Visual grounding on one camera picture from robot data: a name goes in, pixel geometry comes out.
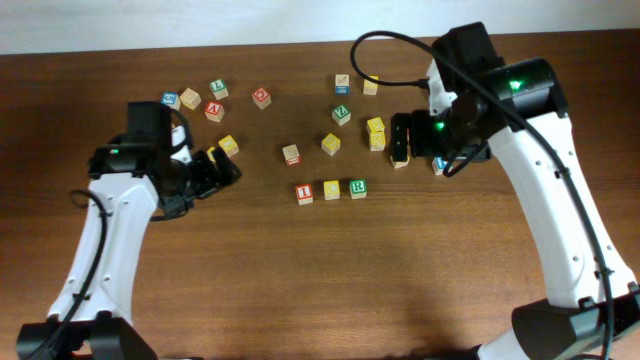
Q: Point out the blue L letter block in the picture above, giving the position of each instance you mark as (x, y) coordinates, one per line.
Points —
(439, 165)

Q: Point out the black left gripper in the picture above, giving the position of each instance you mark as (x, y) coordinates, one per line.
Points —
(208, 181)

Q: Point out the blue side top block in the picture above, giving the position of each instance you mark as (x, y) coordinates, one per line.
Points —
(342, 84)

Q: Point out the red A block left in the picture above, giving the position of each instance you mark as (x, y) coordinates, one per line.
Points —
(214, 111)

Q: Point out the yellow block near R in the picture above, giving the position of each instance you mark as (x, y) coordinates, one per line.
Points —
(330, 144)

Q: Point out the red side wooden block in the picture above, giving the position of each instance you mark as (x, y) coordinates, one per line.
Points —
(291, 154)

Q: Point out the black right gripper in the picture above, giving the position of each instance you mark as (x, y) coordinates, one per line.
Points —
(420, 125)

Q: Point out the plain wooden block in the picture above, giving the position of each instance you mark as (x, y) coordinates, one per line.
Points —
(190, 98)

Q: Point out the yellow block upper middle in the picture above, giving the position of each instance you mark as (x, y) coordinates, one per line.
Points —
(375, 125)

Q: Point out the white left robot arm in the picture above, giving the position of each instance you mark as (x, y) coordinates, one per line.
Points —
(149, 173)

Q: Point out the yellow block lower middle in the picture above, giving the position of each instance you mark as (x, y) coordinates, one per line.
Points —
(377, 141)

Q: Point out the red I letter block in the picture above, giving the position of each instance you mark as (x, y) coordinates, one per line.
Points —
(304, 194)

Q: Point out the red C letter block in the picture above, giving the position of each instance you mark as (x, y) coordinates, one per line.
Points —
(262, 98)

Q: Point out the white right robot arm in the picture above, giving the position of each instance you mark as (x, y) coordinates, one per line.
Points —
(479, 104)

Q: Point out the yellow umbrella picture block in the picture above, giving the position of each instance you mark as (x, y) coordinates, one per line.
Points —
(396, 164)

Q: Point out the yellow block cluster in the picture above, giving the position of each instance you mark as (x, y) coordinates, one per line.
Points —
(331, 190)

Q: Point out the green Z letter block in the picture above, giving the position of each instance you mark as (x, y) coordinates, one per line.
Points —
(341, 115)

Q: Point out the yellow top back block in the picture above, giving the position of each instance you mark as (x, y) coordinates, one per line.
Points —
(369, 88)

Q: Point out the green L letter block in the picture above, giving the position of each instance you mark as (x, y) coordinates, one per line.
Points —
(219, 89)

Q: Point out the yellow block left middle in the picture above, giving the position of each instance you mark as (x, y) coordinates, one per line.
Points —
(229, 145)

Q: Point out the green R letter block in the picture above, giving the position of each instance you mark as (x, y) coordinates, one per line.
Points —
(358, 188)

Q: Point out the yellow block left lower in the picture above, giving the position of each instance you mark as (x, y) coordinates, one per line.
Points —
(210, 154)

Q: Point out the blue G letter block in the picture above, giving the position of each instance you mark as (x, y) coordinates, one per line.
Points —
(172, 100)

